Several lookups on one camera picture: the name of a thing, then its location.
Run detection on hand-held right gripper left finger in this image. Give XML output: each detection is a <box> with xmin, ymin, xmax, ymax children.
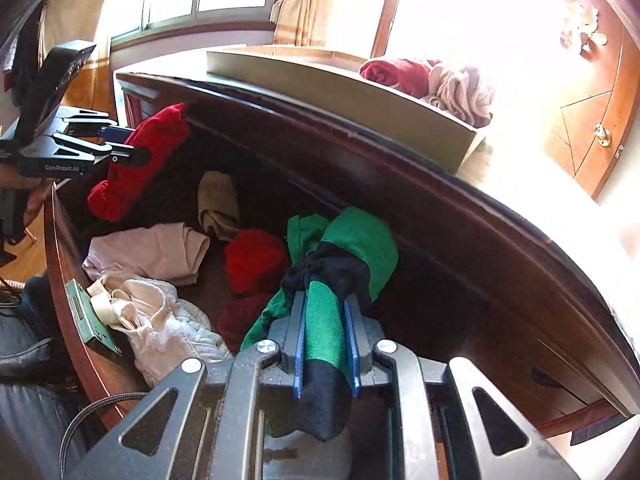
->
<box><xmin>65</xmin><ymin>290</ymin><xmax>307</xmax><ymax>480</ymax></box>

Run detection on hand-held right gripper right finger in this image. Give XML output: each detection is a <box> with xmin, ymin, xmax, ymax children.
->
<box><xmin>344</xmin><ymin>295</ymin><xmax>581</xmax><ymax>480</ymax></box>

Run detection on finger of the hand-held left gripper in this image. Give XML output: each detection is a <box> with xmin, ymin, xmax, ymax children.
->
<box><xmin>61</xmin><ymin>106</ymin><xmax>136</xmax><ymax>144</ymax></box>
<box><xmin>51</xmin><ymin>132</ymin><xmax>152</xmax><ymax>167</ymax></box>

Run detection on bright red underwear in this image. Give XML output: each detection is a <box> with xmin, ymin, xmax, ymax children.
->
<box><xmin>87</xmin><ymin>102</ymin><xmax>191</xmax><ymax>223</ymax></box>
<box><xmin>224</xmin><ymin>228</ymin><xmax>291</xmax><ymax>295</ymax></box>

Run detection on pale pink underwear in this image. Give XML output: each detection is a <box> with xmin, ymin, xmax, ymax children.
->
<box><xmin>82</xmin><ymin>223</ymin><xmax>211</xmax><ymax>286</ymax></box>

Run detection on green and black underwear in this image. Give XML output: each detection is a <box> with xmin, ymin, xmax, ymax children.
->
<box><xmin>240</xmin><ymin>207</ymin><xmax>399</xmax><ymax>441</ymax></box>

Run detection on beige sock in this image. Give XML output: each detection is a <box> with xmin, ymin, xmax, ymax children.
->
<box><xmin>197</xmin><ymin>170</ymin><xmax>242</xmax><ymax>241</ymax></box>

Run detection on dark wooden drawer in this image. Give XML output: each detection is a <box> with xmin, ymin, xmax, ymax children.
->
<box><xmin>44</xmin><ymin>102</ymin><xmax>631</xmax><ymax>441</ymax></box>

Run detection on cream white underwear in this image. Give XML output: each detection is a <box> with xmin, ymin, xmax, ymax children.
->
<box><xmin>87</xmin><ymin>270</ymin><xmax>233</xmax><ymax>388</ymax></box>

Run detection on shallow cardboard box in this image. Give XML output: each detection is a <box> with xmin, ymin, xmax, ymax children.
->
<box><xmin>206</xmin><ymin>49</ymin><xmax>487</xmax><ymax>177</ymax></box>

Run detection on person's left hand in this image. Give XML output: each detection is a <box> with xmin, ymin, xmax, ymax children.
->
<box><xmin>0</xmin><ymin>176</ymin><xmax>53</xmax><ymax>233</ymax></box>

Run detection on clothes on coat rack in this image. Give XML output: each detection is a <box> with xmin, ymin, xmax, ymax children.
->
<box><xmin>10</xmin><ymin>5</ymin><xmax>51</xmax><ymax>106</ymax></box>

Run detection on yellow window curtain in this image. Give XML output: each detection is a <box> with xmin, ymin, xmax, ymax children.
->
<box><xmin>271</xmin><ymin>0</ymin><xmax>351</xmax><ymax>50</ymax></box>

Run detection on person's left leg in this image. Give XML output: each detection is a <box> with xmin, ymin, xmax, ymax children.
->
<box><xmin>0</xmin><ymin>280</ymin><xmax>101</xmax><ymax>480</ymax></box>

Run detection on brown wooden door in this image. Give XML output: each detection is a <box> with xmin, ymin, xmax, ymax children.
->
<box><xmin>542</xmin><ymin>0</ymin><xmax>640</xmax><ymax>201</ymax></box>

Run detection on paper-cut door ornament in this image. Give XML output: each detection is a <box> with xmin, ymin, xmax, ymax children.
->
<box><xmin>560</xmin><ymin>2</ymin><xmax>608</xmax><ymax>56</ymax></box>

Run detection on grey braided cable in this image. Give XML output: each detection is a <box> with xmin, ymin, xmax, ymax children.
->
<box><xmin>60</xmin><ymin>392</ymin><xmax>146</xmax><ymax>480</ymax></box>

